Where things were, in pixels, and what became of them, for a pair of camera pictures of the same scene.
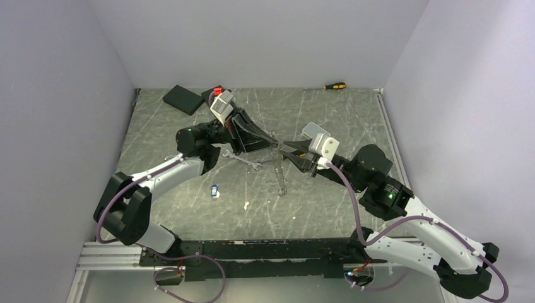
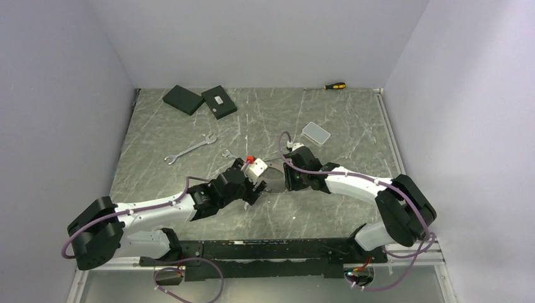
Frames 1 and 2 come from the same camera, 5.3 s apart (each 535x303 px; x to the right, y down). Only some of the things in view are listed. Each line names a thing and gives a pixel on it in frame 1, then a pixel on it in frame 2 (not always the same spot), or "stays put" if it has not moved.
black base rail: x=241 y=259 stays put
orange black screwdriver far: x=334 y=86 stays put
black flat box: x=183 y=100 stays put
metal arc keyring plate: x=282 y=182 → x=274 y=178
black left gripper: x=243 y=134 → x=251 y=195
